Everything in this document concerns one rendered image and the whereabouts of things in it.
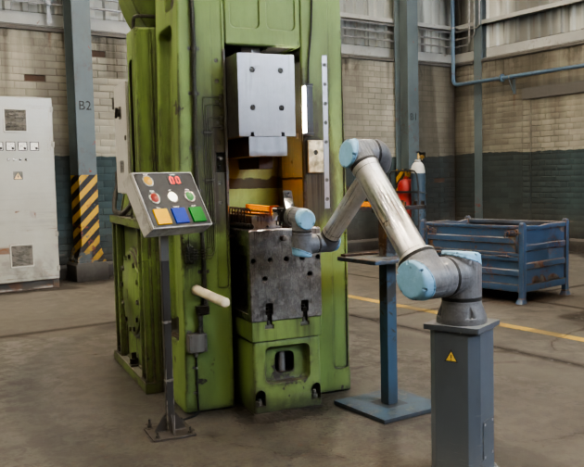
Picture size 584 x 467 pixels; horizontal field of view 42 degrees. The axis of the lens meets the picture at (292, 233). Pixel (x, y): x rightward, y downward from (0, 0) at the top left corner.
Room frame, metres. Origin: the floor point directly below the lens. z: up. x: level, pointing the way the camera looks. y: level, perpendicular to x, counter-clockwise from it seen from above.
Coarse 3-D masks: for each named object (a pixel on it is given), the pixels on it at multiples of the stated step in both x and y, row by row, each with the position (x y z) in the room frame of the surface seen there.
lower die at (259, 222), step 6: (246, 210) 4.02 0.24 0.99; (252, 210) 3.93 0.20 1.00; (258, 210) 3.85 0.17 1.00; (264, 210) 3.78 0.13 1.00; (234, 216) 3.90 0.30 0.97; (240, 216) 3.81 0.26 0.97; (246, 216) 3.74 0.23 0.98; (252, 216) 3.68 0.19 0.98; (258, 216) 3.69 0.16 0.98; (264, 216) 3.70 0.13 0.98; (270, 216) 3.71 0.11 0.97; (276, 216) 3.73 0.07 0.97; (246, 222) 3.74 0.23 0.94; (252, 222) 3.68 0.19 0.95; (258, 222) 3.69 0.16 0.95; (264, 222) 3.70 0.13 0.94; (270, 222) 3.71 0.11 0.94; (258, 228) 3.69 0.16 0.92; (264, 228) 3.70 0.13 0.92; (270, 228) 3.71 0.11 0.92
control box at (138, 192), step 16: (128, 176) 3.29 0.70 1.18; (144, 176) 3.31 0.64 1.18; (160, 176) 3.38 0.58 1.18; (176, 176) 3.44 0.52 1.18; (192, 176) 3.52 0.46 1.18; (128, 192) 3.29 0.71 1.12; (144, 192) 3.26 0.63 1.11; (160, 192) 3.33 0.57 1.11; (176, 192) 3.39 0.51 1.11; (192, 192) 3.46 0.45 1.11; (144, 208) 3.22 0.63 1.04; (144, 224) 3.22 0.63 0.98; (176, 224) 3.28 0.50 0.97; (192, 224) 3.35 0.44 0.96; (208, 224) 3.42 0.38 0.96
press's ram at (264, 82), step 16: (240, 64) 3.66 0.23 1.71; (256, 64) 3.69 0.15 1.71; (272, 64) 3.72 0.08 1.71; (288, 64) 3.76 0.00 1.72; (240, 80) 3.66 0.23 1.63; (256, 80) 3.69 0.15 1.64; (272, 80) 3.72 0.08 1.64; (288, 80) 3.76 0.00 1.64; (240, 96) 3.66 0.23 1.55; (256, 96) 3.69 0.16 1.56; (272, 96) 3.72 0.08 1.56; (288, 96) 3.76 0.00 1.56; (240, 112) 3.66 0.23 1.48; (256, 112) 3.69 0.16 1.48; (272, 112) 3.72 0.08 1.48; (288, 112) 3.76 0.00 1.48; (240, 128) 3.66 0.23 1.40; (256, 128) 3.69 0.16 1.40; (272, 128) 3.72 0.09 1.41; (288, 128) 3.76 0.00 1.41
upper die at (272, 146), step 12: (228, 144) 3.95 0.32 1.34; (240, 144) 3.78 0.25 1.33; (252, 144) 3.68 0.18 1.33; (264, 144) 3.70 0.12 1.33; (276, 144) 3.73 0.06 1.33; (228, 156) 3.96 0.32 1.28; (240, 156) 3.79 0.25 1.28; (252, 156) 3.68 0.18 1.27; (264, 156) 3.71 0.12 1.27; (276, 156) 3.74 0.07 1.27
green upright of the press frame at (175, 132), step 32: (160, 0) 3.96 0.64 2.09; (160, 32) 3.99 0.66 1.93; (160, 64) 4.03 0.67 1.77; (160, 96) 4.03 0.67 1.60; (192, 96) 3.71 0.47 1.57; (160, 128) 4.03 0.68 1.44; (192, 128) 3.71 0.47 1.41; (224, 128) 3.77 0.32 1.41; (160, 160) 4.03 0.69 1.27; (192, 160) 3.70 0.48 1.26; (224, 160) 3.79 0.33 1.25; (224, 192) 3.77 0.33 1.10; (224, 224) 3.77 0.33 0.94; (224, 256) 3.77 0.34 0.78; (224, 288) 3.76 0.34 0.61; (192, 320) 3.69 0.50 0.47; (224, 320) 3.76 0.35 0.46; (224, 352) 3.76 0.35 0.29; (192, 384) 3.69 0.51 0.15; (224, 384) 3.76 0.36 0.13
